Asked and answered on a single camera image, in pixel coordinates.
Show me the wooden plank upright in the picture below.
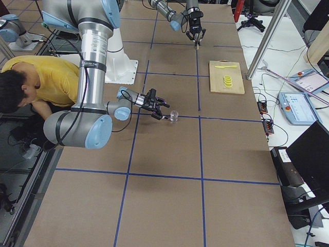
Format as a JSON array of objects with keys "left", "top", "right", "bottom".
[{"left": 304, "top": 23, "right": 328, "bottom": 64}]

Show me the person in yellow shirt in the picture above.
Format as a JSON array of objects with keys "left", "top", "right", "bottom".
[{"left": 1, "top": 56, "right": 79, "bottom": 119}]

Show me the aluminium frame post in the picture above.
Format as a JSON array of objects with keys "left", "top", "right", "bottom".
[{"left": 246, "top": 0, "right": 291, "bottom": 80}]

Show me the blue teach pendant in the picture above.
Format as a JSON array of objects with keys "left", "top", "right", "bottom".
[
  {"left": 289, "top": 69, "right": 328, "bottom": 94},
  {"left": 278, "top": 92, "right": 322, "bottom": 126}
]

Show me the clear glass measuring cup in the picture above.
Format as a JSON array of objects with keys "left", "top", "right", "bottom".
[{"left": 170, "top": 110, "right": 179, "bottom": 122}]

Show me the black box with label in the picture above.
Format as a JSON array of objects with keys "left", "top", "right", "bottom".
[{"left": 270, "top": 147, "right": 304, "bottom": 188}]

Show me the black monitor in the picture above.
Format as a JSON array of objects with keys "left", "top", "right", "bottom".
[{"left": 286, "top": 121, "right": 328, "bottom": 193}]

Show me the yellow plastic knife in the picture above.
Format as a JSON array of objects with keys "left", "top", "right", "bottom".
[{"left": 214, "top": 65, "right": 237, "bottom": 69}]

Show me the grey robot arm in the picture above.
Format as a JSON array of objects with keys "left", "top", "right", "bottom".
[
  {"left": 148, "top": 1, "right": 206, "bottom": 49},
  {"left": 1, "top": 1, "right": 167, "bottom": 149}
]

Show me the blue teach pendant near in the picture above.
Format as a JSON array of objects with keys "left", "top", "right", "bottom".
[{"left": 278, "top": 92, "right": 322, "bottom": 126}]

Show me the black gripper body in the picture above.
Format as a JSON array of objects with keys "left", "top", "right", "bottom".
[
  {"left": 141, "top": 89, "right": 159, "bottom": 112},
  {"left": 188, "top": 10, "right": 203, "bottom": 36}
]

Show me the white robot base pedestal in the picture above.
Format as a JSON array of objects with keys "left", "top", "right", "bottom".
[{"left": 105, "top": 28, "right": 138, "bottom": 85}]

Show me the bamboo cutting board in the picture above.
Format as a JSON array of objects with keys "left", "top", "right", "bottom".
[{"left": 209, "top": 61, "right": 245, "bottom": 95}]

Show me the blue teach pendant far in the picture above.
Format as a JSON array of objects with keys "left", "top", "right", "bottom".
[{"left": 289, "top": 69, "right": 328, "bottom": 94}]

